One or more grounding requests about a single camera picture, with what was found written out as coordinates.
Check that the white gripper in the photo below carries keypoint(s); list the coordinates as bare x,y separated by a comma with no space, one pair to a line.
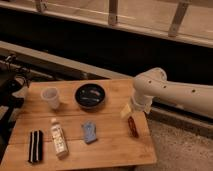
139,103

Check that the white plastic bottle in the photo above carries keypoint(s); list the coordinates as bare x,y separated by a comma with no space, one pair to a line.
58,139

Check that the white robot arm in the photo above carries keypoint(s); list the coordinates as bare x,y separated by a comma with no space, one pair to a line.
152,83

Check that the metal railing frame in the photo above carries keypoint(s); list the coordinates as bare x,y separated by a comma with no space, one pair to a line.
188,21

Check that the black white striped cloth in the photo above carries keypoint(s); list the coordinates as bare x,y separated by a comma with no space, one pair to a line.
35,147

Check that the clear plastic cup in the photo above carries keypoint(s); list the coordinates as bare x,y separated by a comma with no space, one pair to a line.
51,96

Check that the wooden table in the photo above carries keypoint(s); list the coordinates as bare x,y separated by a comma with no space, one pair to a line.
114,145

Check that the red brown pocket tool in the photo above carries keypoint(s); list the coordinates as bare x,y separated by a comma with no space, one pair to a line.
132,127

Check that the black ceramic bowl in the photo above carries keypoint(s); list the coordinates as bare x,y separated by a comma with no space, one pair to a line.
89,95

